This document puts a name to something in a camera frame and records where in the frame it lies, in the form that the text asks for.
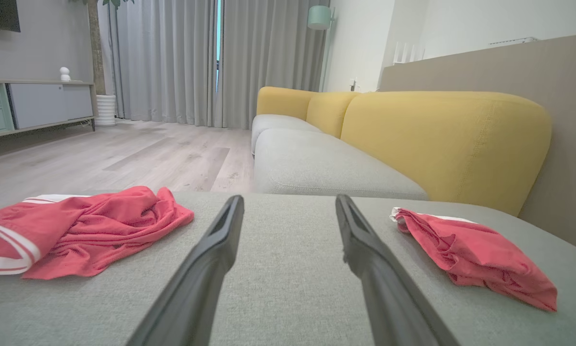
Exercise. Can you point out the small yellow sofa back cushion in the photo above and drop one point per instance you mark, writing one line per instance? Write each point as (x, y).
(329, 113)
(283, 102)

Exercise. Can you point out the large grey sofa seat cushion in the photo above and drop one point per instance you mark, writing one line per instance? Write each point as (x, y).
(288, 288)

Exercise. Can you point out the red shorts with white stripes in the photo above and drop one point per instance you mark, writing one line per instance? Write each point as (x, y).
(100, 230)

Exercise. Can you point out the grey pleated curtain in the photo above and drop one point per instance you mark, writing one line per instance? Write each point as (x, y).
(269, 48)
(163, 57)

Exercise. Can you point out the wide yellow sofa back cushion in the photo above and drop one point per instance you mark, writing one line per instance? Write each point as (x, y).
(437, 144)

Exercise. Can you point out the indoor plant with tall trunk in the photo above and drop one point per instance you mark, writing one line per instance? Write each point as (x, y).
(95, 48)

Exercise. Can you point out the white ribbed plant pot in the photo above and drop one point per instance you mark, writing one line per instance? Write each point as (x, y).
(106, 110)

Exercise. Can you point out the floor lamp with green shade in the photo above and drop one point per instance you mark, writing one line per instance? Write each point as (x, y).
(319, 17)

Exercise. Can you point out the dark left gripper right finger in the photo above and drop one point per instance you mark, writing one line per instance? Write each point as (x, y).
(389, 298)

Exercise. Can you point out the white slatted rack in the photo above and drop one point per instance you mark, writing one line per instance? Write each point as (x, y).
(408, 53)

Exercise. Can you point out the small white figurine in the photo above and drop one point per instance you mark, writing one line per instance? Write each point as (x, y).
(65, 74)

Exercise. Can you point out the grey and green media cabinet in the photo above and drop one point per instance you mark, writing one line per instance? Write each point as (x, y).
(38, 103)

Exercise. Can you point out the small red garment white edge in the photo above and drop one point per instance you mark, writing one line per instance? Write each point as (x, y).
(475, 254)

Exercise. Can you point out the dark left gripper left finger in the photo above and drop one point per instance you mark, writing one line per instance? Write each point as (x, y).
(196, 288)

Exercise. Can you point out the small grey sofa seat cushion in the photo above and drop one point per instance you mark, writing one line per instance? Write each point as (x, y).
(273, 122)

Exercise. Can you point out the beige low partition panel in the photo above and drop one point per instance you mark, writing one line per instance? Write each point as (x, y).
(509, 67)

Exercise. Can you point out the medium grey sofa seat cushion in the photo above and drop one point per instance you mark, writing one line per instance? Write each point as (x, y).
(317, 168)

